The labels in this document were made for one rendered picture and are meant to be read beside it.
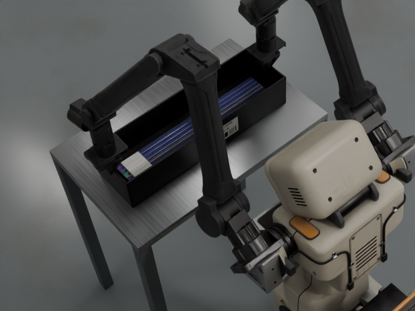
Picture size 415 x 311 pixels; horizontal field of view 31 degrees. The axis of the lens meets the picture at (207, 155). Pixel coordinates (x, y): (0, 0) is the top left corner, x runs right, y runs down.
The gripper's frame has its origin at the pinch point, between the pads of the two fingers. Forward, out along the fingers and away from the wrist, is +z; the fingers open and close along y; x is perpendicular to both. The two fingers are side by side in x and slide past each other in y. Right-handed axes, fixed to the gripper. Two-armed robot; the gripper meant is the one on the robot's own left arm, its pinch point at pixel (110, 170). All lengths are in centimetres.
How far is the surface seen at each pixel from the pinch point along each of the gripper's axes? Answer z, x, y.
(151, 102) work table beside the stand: 9.0, -20.1, -27.2
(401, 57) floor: 88, -28, -166
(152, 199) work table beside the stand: 8.7, 9.6, -5.6
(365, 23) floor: 88, -55, -171
